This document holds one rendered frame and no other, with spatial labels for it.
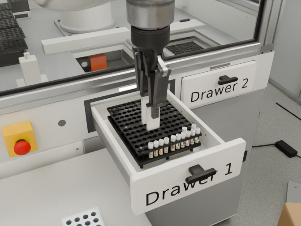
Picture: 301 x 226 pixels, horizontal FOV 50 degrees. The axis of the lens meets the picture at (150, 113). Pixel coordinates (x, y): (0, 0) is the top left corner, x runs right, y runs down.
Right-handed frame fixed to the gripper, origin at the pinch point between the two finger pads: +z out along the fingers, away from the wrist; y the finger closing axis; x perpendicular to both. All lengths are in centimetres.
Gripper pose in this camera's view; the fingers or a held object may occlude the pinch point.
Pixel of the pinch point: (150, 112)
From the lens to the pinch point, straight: 72.5
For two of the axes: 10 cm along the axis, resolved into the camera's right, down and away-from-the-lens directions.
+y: -4.4, -5.0, 7.5
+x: -9.0, 2.5, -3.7
